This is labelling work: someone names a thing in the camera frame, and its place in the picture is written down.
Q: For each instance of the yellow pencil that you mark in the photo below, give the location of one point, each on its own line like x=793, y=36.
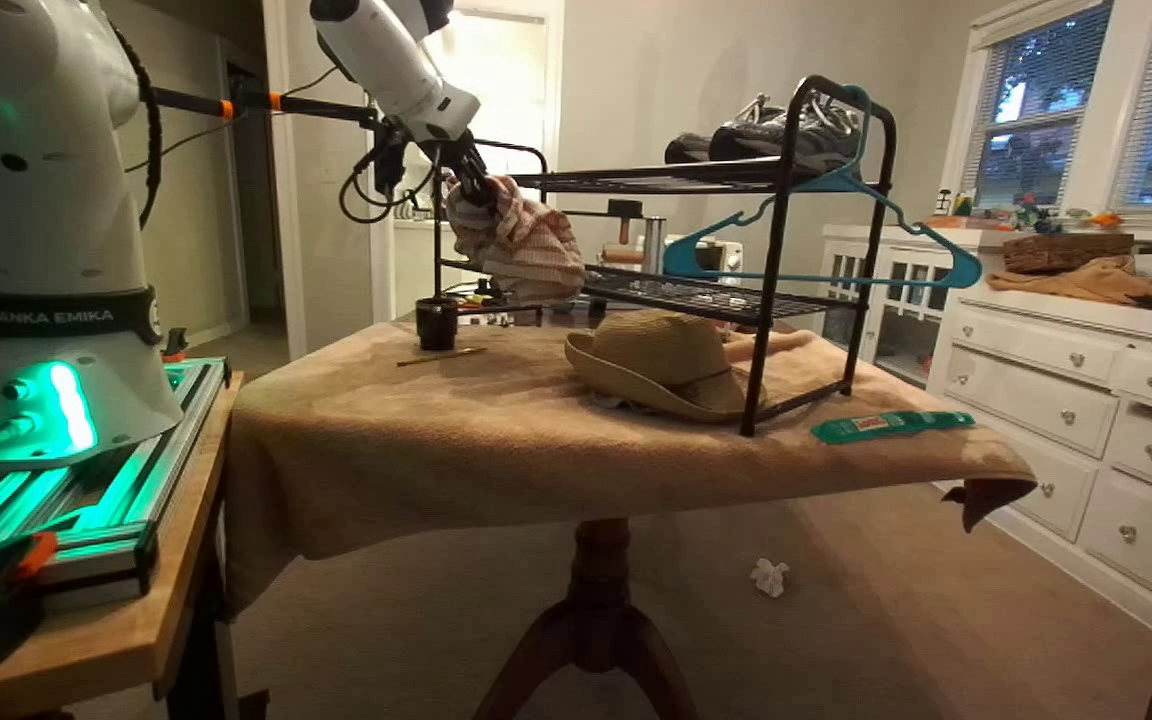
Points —
x=437, y=358

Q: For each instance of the crumpled white paper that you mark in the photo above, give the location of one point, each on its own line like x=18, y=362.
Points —
x=768, y=577

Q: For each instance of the black camera tripod arm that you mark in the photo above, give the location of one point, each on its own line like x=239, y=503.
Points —
x=262, y=103

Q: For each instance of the orange white checkered cloth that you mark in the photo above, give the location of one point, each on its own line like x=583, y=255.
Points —
x=524, y=244

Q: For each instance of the brown cloth on dresser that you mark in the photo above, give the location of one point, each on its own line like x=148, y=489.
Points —
x=1102, y=277

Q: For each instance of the black shoes on rack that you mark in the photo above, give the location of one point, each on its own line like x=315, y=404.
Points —
x=762, y=129

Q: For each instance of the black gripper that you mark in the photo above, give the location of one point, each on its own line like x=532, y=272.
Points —
x=460, y=157

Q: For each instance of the teal clip on table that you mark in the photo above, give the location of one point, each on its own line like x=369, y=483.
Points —
x=888, y=426

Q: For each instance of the wooden table pedestal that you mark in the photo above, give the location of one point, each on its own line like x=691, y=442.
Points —
x=594, y=631

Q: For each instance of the wooden side bench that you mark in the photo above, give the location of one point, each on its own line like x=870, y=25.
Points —
x=168, y=640

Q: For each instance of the green aluminium rail base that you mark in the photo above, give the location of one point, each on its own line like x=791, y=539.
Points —
x=105, y=508

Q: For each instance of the tan tablecloth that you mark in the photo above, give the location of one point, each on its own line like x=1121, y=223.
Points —
x=369, y=442

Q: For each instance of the small black cup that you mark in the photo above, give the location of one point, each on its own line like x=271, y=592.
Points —
x=437, y=327

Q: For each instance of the tan straw hat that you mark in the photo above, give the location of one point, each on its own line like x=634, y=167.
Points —
x=662, y=362

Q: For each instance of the teal plastic hanger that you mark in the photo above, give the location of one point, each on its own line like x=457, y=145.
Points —
x=899, y=256

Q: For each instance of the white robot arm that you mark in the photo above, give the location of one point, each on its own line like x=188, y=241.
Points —
x=78, y=319

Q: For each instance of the white dresser with drawers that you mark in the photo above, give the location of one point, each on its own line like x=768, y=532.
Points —
x=1068, y=387

